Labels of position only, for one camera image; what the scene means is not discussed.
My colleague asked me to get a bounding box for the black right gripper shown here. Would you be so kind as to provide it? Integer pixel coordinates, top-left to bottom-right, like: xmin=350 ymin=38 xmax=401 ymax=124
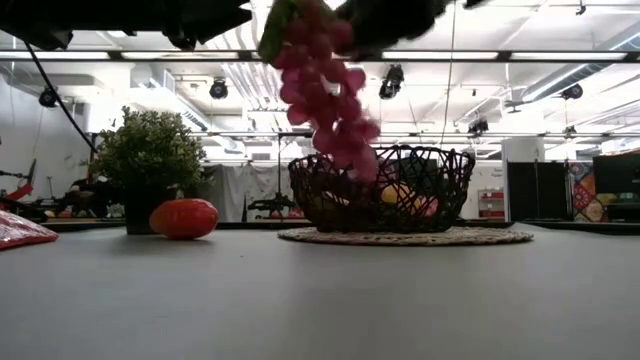
xmin=337 ymin=0 xmax=450 ymax=58

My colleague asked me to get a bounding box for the colourful patterned cloth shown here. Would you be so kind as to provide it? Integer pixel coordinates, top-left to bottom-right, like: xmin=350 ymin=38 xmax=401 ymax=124
xmin=567 ymin=160 xmax=609 ymax=224

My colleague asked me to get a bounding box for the red patterned packet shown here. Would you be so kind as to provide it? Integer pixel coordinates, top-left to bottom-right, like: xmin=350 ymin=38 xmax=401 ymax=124
xmin=0 ymin=209 xmax=60 ymax=251

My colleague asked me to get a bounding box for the red black machine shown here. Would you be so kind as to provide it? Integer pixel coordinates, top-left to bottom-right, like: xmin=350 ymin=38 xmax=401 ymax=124
xmin=0 ymin=158 xmax=42 ymax=221

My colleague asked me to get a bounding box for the red grape bunch green leaf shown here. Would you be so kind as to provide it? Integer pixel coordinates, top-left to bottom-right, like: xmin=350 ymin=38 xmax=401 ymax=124
xmin=257 ymin=0 xmax=382 ymax=184

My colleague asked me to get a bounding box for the black partition panel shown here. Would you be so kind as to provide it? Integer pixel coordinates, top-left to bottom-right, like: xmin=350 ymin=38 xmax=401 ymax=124
xmin=505 ymin=159 xmax=569 ymax=222

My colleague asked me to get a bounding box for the black ceiling cord reel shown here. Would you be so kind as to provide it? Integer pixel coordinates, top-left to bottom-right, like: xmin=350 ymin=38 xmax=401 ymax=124
xmin=560 ymin=82 xmax=585 ymax=101
xmin=38 ymin=85 xmax=61 ymax=109
xmin=208 ymin=78 xmax=230 ymax=101
xmin=378 ymin=63 xmax=405 ymax=101

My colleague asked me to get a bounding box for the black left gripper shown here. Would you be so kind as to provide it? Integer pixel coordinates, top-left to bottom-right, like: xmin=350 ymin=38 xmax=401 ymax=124
xmin=124 ymin=0 xmax=254 ymax=51

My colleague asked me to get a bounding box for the person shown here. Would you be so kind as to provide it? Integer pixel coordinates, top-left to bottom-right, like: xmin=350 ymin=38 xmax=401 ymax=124
xmin=62 ymin=175 xmax=115 ymax=219

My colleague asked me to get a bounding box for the background rig frame bar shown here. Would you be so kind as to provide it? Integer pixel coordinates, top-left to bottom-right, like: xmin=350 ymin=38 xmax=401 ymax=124
xmin=82 ymin=130 xmax=640 ymax=140

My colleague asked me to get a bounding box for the green potted plant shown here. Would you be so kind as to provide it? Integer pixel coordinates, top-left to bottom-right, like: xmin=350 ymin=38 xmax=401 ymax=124
xmin=92 ymin=105 xmax=209 ymax=236

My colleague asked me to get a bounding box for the black screen panel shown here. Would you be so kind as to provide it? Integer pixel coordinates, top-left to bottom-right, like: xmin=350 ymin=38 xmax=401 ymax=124
xmin=592 ymin=152 xmax=640 ymax=224

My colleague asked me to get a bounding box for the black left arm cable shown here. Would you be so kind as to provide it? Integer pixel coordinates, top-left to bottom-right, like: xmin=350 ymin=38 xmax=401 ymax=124
xmin=22 ymin=40 xmax=99 ymax=155

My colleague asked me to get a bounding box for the orange-red tomato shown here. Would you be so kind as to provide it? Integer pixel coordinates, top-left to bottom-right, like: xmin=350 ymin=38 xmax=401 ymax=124
xmin=148 ymin=197 xmax=220 ymax=241

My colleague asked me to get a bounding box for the round woven straw placemat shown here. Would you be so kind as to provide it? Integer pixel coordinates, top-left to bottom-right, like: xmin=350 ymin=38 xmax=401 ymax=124
xmin=277 ymin=224 xmax=535 ymax=247

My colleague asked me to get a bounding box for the black aluminium table frame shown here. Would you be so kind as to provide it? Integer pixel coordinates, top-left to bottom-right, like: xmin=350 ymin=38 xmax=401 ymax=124
xmin=42 ymin=217 xmax=640 ymax=236

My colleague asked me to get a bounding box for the grey hanging cloth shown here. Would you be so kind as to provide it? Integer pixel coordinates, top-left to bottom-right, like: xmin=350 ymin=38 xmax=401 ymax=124
xmin=199 ymin=162 xmax=296 ymax=224

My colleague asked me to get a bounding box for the black wire woven basket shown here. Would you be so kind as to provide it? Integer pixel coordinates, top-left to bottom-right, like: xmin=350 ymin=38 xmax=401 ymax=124
xmin=287 ymin=144 xmax=476 ymax=235

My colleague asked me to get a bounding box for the red storage bin rack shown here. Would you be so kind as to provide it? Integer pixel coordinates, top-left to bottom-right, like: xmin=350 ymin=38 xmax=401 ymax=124
xmin=477 ymin=188 xmax=506 ymax=219

